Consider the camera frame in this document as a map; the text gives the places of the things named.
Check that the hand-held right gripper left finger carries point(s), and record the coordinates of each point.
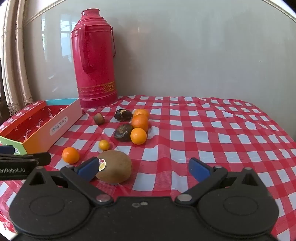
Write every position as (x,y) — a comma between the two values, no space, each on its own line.
(89,168)

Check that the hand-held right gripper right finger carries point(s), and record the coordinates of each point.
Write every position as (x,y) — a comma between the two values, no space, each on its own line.
(198,170)

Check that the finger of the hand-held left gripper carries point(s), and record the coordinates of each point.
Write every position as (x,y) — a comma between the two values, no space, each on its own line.
(34,158)
(6,149)

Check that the orange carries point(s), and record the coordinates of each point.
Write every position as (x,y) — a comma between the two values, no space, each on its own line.
(140,121)
(70,155)
(138,136)
(142,112)

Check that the brown kiwi with sticker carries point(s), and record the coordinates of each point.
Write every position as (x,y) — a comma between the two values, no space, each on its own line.
(115,166)

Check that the small orange kumquat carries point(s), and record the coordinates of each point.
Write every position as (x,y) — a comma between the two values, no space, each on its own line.
(104,145)

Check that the colourful cardboard box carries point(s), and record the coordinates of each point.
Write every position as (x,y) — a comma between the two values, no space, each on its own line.
(57,122)

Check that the dark brown wrinkled fruit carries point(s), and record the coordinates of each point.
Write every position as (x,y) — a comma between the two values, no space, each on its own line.
(123,132)
(122,115)

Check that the small brown round fruit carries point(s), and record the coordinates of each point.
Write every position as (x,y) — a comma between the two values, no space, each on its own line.
(99,118)

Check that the red white checkered tablecloth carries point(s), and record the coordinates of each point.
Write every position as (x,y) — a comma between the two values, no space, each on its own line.
(208,139)

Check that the beige curtain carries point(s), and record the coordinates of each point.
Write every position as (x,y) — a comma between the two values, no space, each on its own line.
(13,58)

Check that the red thermos flask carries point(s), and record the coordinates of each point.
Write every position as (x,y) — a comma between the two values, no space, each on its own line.
(93,60)

